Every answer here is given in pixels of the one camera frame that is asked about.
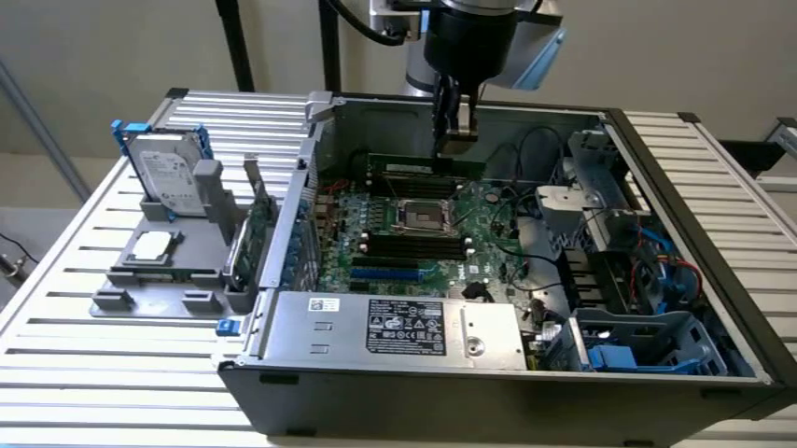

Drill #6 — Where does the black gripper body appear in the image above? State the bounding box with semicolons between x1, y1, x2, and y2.
422;0;520;89

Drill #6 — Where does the green RAM stick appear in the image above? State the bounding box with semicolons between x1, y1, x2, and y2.
365;152;489;178

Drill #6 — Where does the black RAM slot bank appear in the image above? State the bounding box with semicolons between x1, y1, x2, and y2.
360;230;470;261
368;170;468;201

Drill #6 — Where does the blue expansion slot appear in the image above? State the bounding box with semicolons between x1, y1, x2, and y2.
349;266;421;283

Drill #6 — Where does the metal CPU socket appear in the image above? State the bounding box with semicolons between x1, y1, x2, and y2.
388;198;454;233

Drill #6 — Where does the black stand pole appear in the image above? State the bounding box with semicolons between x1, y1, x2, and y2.
214;0;258;92
320;0;345;93

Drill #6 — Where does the green motherboard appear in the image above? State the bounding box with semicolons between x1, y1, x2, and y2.
310;175;539;305

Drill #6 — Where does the green graphics card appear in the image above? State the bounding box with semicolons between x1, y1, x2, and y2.
225;152;281;291

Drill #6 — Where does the silver power supply unit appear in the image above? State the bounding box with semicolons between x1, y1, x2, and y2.
257;291;532;372

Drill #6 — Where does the hard disk in blue carrier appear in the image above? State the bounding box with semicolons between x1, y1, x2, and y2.
110;119;217;220

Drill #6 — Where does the grey disk bay cage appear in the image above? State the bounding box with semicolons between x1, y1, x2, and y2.
567;306;732;376

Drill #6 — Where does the silver CPU chip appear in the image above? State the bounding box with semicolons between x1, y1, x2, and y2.
133;231;175;259

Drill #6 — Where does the grey parts rack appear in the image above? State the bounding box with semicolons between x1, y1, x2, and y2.
89;160;265;321

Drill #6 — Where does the open black PC case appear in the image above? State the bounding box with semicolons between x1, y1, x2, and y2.
211;91;797;439

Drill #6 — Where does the black wire loop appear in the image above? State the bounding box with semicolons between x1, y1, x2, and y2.
497;125;569;220

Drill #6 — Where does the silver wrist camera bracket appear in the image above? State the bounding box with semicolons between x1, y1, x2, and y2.
366;0;433;44

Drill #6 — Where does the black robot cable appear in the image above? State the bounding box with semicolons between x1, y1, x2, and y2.
322;0;426;48

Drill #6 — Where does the red wire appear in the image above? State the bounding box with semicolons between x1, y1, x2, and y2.
628;259;704;304

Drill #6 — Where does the grey metal frame pole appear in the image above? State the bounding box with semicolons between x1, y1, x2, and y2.
0;58;94;203

